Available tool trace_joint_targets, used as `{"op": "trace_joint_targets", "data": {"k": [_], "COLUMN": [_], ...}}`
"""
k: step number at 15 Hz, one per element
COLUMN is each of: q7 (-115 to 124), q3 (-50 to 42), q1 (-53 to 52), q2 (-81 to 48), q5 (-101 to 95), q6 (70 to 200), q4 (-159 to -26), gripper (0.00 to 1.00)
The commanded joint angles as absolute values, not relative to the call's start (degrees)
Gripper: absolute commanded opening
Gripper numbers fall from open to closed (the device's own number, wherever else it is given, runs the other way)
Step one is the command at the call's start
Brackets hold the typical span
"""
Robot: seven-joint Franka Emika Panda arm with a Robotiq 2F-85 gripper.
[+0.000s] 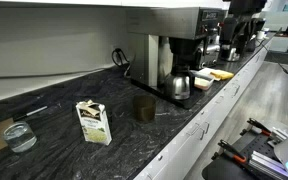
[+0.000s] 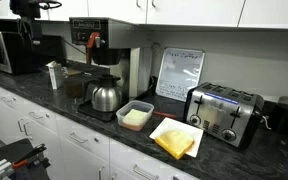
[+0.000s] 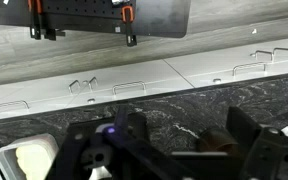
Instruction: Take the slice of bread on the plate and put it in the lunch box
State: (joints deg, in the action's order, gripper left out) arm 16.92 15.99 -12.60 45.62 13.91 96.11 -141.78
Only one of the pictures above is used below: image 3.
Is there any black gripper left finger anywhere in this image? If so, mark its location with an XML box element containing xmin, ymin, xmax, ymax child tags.
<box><xmin>45</xmin><ymin>117</ymin><xmax>146</xmax><ymax>180</ymax></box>

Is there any pale bread slice in box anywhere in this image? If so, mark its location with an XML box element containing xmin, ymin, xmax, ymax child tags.
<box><xmin>16</xmin><ymin>145</ymin><xmax>51</xmax><ymax>180</ymax></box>

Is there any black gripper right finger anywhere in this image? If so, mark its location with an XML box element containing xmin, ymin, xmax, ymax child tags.
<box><xmin>171</xmin><ymin>107</ymin><xmax>288</xmax><ymax>180</ymax></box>

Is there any black pegboard cart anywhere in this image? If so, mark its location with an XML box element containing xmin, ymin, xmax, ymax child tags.
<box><xmin>0</xmin><ymin>0</ymin><xmax>191</xmax><ymax>38</ymax></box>

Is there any clear plastic lunch box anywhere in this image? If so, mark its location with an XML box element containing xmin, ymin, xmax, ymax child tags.
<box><xmin>0</xmin><ymin>133</ymin><xmax>59</xmax><ymax>180</ymax></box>

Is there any orange black clamp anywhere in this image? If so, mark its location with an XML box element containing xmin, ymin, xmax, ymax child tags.
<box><xmin>122</xmin><ymin>5</ymin><xmax>137</xmax><ymax>47</ymax></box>

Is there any brown cup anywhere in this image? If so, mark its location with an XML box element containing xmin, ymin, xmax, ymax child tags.
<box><xmin>198</xmin><ymin>128</ymin><xmax>238</xmax><ymax>153</ymax></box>

